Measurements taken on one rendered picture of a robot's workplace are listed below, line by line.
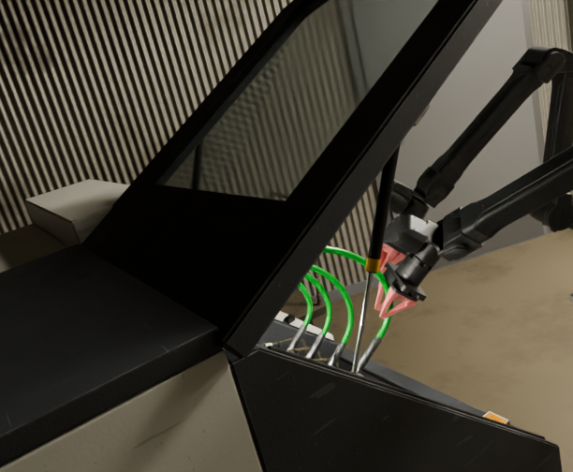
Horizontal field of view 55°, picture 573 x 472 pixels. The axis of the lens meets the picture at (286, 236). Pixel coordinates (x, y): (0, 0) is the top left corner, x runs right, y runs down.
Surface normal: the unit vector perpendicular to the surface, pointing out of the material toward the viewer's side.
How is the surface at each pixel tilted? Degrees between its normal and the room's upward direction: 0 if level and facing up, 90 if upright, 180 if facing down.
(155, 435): 90
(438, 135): 90
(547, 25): 90
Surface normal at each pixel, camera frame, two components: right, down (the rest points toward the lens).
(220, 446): 0.54, 0.12
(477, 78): 0.19, 0.25
